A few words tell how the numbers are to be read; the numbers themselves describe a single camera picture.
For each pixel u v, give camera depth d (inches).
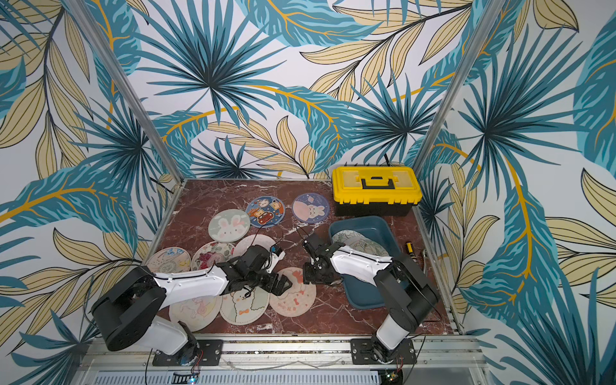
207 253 37.3
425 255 37.4
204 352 28.7
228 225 40.7
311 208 43.3
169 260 36.5
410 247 37.4
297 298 33.4
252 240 38.7
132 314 16.9
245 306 32.2
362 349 29.0
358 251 23.5
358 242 38.5
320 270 25.6
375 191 37.2
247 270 26.8
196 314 31.7
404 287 18.9
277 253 31.5
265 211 42.3
